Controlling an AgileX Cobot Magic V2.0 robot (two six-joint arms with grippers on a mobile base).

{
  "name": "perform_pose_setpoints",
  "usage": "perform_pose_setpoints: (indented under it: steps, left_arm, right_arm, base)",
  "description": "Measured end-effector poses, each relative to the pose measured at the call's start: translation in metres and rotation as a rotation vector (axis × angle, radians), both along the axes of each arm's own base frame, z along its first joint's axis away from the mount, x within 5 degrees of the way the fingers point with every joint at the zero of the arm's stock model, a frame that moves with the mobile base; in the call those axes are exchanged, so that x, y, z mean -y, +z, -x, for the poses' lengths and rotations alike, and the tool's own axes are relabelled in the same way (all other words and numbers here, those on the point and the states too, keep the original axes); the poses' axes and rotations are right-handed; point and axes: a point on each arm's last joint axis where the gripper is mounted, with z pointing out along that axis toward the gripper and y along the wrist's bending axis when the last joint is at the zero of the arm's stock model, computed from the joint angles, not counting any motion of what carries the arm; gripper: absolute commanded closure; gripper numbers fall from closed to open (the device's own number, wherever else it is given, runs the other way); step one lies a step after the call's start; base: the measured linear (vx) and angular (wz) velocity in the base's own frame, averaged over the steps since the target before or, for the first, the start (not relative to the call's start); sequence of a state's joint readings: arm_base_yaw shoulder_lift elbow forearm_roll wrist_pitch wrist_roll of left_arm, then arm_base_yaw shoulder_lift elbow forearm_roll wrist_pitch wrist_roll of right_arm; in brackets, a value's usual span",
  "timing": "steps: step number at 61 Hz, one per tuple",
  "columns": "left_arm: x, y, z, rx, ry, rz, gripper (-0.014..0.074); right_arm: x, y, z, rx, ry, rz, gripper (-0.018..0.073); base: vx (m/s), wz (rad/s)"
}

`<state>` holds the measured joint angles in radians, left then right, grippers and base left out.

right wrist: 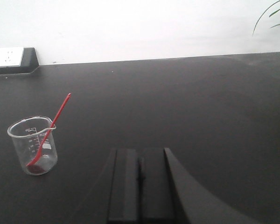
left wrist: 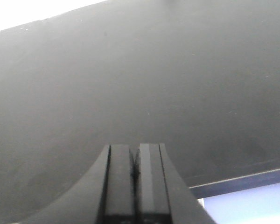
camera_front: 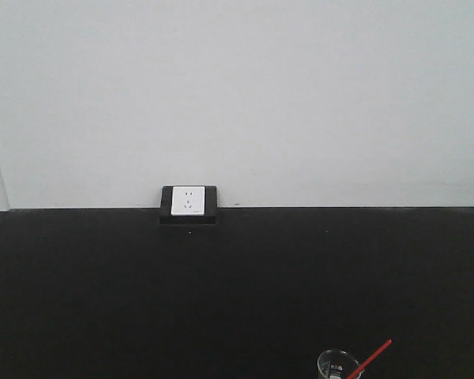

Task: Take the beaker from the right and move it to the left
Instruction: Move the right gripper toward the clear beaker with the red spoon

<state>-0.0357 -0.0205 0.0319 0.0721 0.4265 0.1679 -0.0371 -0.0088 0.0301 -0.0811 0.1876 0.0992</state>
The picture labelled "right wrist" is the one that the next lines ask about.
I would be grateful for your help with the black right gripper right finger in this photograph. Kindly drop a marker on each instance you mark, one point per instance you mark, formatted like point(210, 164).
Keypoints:
point(171, 195)

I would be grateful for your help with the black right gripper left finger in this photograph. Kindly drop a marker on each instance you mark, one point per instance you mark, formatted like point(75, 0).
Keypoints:
point(124, 199)

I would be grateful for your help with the red plastic spoon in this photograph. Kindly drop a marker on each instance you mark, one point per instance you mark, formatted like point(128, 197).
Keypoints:
point(31, 166)

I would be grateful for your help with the small clear glass beaker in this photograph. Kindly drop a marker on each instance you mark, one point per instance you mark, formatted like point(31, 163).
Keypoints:
point(27, 135)

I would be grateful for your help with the black desktop power socket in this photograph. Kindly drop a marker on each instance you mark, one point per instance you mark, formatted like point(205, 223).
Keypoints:
point(17, 60)

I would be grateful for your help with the green plant leaves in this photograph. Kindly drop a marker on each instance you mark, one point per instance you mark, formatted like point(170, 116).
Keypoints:
point(272, 10)

